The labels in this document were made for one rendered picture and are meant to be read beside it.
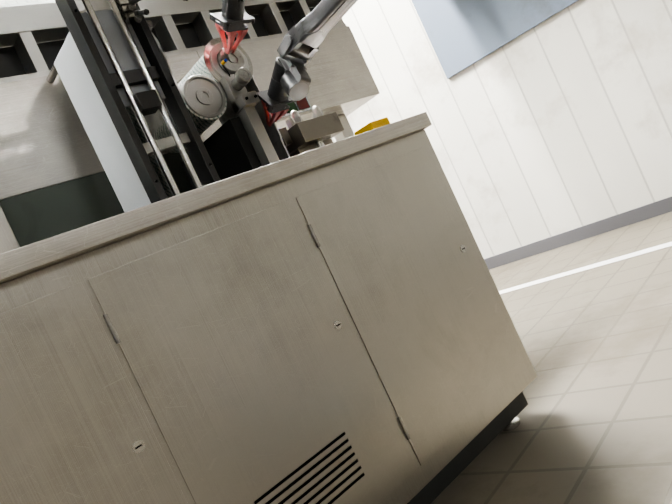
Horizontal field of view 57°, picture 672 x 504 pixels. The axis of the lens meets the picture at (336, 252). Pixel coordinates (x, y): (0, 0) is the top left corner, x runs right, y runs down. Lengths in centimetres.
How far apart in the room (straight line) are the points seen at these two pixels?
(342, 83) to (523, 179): 202
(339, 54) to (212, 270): 150
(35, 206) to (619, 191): 323
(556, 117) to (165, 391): 332
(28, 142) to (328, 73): 115
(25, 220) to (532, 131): 314
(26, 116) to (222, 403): 103
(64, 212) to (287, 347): 80
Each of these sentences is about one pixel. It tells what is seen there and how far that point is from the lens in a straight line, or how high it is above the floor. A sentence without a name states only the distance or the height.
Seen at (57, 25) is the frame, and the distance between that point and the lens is 206.
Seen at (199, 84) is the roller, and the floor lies 121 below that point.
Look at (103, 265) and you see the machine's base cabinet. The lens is 117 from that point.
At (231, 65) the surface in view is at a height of 123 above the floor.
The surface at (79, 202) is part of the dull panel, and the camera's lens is 184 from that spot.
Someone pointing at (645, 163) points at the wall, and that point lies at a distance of 400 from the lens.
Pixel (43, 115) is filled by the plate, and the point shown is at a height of 133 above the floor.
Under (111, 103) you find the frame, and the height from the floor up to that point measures 116.
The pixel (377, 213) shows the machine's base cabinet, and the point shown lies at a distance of 153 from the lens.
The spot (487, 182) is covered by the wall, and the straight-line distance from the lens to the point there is 434.
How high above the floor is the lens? 71
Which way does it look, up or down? 2 degrees down
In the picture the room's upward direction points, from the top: 25 degrees counter-clockwise
